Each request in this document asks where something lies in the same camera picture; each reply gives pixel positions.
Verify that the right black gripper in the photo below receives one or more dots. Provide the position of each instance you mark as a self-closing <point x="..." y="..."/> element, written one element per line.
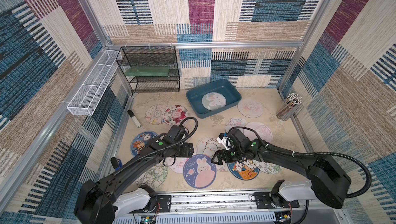
<point x="221" y="156"/>

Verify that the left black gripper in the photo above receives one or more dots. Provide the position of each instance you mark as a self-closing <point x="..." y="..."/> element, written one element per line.
<point x="188" y="150"/>

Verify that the white alpaca coaster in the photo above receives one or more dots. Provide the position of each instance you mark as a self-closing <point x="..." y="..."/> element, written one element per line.
<point x="208" y="146"/>

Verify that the navy pink bunny coaster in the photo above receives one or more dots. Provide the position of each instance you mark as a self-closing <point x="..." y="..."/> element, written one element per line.
<point x="199" y="172"/>

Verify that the green bunny coaster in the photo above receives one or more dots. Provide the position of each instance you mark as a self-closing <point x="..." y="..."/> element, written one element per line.
<point x="213" y="101"/>

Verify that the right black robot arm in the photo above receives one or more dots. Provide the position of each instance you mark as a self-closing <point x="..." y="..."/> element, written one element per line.
<point x="329" y="182"/>

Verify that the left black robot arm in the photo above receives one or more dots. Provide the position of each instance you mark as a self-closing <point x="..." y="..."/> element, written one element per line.
<point x="152" y="154"/>

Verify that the teal plastic storage box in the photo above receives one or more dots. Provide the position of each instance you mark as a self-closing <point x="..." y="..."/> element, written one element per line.
<point x="222" y="86"/>

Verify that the white bear flower coaster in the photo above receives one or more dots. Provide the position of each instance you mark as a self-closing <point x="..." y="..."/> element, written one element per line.
<point x="222" y="168"/>

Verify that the blue cartoon animals coaster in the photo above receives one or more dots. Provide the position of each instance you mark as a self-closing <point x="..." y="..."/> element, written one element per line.
<point x="246" y="170"/>

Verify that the red rose floral coaster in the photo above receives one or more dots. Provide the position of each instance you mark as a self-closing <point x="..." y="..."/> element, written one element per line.
<point x="174" y="115"/>

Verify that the white pink butterfly coaster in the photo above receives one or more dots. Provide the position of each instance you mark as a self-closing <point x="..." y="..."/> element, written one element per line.
<point x="233" y="122"/>

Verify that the green peony outline coaster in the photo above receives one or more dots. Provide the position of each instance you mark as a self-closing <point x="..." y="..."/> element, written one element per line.
<point x="154" y="177"/>

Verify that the blue red car coaster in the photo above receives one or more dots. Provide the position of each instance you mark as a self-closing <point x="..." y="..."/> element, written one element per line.
<point x="140" y="141"/>

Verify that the pale pastel cartoon coaster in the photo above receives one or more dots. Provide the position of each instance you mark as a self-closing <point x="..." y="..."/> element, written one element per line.
<point x="155" y="114"/>

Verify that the white green floral coaster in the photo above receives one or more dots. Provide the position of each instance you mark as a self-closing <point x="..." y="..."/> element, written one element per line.
<point x="268" y="168"/>

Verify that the pink bunny coaster right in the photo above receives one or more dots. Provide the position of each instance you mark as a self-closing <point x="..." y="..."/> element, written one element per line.
<point x="262" y="130"/>

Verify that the white black marker pen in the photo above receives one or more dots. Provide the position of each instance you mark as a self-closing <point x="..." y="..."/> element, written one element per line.
<point x="134" y="119"/>

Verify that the pink cartoon coaster far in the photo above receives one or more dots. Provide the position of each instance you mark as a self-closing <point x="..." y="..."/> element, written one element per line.
<point x="250" y="108"/>

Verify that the blue black stapler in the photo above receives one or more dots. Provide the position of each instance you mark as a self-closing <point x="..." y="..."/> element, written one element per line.
<point x="116" y="163"/>

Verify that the cup of patterned sticks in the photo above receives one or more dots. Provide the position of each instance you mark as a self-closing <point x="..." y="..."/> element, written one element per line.
<point x="289" y="106"/>

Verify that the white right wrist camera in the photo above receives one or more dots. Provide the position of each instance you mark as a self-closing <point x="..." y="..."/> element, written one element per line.
<point x="225" y="141"/>

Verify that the aluminium front rail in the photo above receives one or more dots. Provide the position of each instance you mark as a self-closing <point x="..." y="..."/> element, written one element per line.
<point x="210" y="199"/>

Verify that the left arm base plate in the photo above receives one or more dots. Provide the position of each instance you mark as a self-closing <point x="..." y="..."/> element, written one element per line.
<point x="162" y="205"/>

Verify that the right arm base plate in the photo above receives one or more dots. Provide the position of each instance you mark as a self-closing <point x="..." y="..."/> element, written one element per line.
<point x="265" y="200"/>

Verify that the black wire mesh shelf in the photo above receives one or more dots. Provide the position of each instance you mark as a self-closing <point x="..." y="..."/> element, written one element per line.
<point x="151" y="69"/>

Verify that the white wire mesh basket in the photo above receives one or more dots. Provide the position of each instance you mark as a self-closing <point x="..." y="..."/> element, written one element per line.
<point x="88" y="96"/>

